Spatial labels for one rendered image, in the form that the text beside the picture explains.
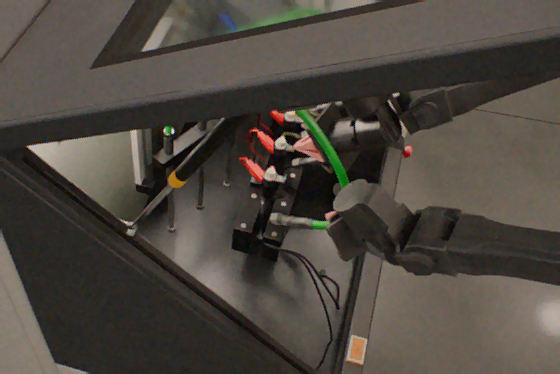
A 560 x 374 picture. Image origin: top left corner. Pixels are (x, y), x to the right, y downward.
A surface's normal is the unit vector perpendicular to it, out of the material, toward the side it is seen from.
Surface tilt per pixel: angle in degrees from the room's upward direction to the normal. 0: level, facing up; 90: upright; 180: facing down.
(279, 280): 0
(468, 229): 33
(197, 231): 0
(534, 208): 0
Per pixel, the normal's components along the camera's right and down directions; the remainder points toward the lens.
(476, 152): 0.11, -0.61
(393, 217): 0.54, -0.16
